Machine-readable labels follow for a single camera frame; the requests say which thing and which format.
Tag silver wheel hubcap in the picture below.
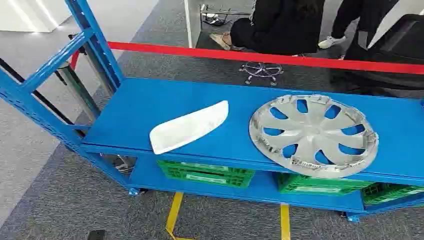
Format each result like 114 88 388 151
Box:
248 94 380 179

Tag blue metal shelf rack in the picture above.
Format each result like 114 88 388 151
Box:
0 0 424 223

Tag white curved plastic part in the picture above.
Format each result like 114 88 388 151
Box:
149 100 230 156

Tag green plastic crate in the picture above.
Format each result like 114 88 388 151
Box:
361 182 424 206
156 160 256 189
276 172 375 196

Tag red barrier belt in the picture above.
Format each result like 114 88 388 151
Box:
69 41 424 76

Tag chrome chair base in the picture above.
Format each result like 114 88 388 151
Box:
238 61 285 87

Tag yellow floor tape strip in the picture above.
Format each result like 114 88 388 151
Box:
165 192 196 240
280 203 292 240

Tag crouching person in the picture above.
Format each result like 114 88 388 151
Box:
230 0 326 56

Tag black robot foot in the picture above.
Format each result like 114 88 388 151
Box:
87 229 107 240

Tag black diagonal pole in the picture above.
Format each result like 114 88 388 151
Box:
0 57 87 138

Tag standing person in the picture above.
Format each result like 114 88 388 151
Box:
317 0 398 61

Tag black office chair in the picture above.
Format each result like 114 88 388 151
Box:
329 13 424 97

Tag metal stand frame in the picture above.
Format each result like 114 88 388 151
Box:
199 3 253 27

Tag steel stanchion post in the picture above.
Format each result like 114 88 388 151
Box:
56 61 102 122

